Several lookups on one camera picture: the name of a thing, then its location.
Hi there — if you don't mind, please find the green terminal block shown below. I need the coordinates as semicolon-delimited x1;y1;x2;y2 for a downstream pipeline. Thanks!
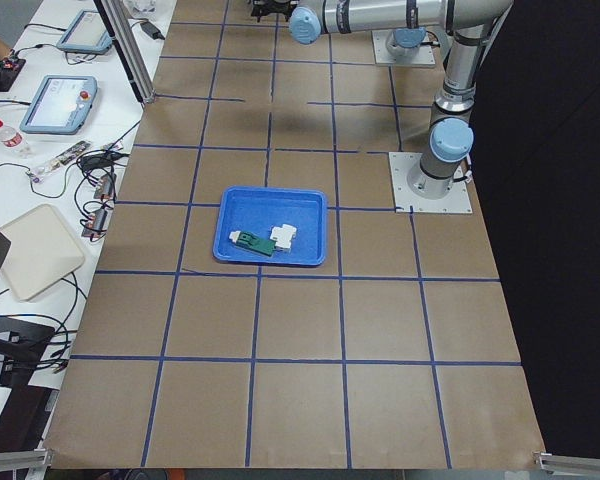
229;230;276;257

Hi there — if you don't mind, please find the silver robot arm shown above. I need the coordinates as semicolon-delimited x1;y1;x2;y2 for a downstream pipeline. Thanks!
250;0;513;200

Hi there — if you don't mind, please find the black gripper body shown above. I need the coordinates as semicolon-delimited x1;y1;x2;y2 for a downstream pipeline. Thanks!
249;0;299;20

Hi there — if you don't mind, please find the plastic water bottle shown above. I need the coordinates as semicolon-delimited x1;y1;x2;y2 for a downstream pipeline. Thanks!
0;119;32;158

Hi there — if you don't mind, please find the far teach pendant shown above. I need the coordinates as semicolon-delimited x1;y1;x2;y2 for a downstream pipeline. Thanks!
56;10;112;55

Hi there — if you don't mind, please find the white circuit breaker module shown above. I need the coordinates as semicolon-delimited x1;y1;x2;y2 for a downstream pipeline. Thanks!
270;224;297;252

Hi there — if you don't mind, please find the teach pendant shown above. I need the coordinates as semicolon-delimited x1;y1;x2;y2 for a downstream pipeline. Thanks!
56;10;112;55
20;75;98;135

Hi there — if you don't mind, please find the blue plastic tray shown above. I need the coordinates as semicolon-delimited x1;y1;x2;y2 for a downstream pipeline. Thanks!
213;186;328;267

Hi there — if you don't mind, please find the beige plastic tray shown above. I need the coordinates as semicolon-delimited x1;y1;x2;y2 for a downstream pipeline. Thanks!
0;204;85;301

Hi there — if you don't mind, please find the near teach pendant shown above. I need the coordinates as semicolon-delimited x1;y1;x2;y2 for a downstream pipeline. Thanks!
20;75;98;135

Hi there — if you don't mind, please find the black power adapter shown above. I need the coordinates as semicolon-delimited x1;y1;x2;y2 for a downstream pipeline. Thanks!
140;20;165;40

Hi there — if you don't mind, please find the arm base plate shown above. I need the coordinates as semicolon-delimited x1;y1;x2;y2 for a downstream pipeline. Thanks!
372;27;436;68
388;152;473;215

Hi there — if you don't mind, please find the aluminium frame post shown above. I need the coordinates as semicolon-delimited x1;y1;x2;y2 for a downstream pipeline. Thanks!
94;0;155;104

